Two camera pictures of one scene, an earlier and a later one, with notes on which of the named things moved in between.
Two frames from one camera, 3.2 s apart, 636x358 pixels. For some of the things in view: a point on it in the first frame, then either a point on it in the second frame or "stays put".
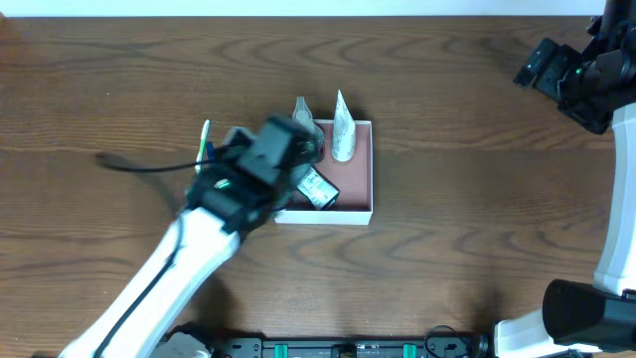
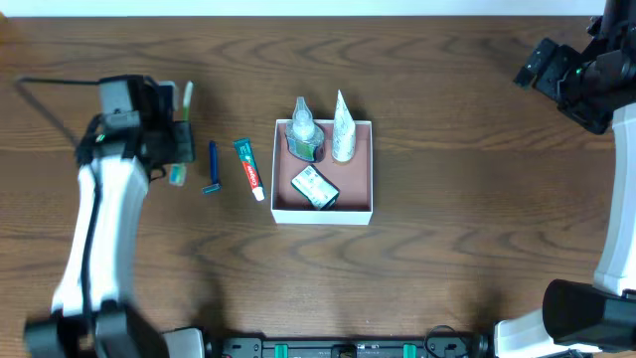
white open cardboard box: [353, 178] stays put
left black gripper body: [308, 150] -> [180, 141]
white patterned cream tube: [344, 134] stays put
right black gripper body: [539, 70] stays put
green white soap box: [319, 190] stays put
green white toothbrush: [203, 141] -> [178, 172]
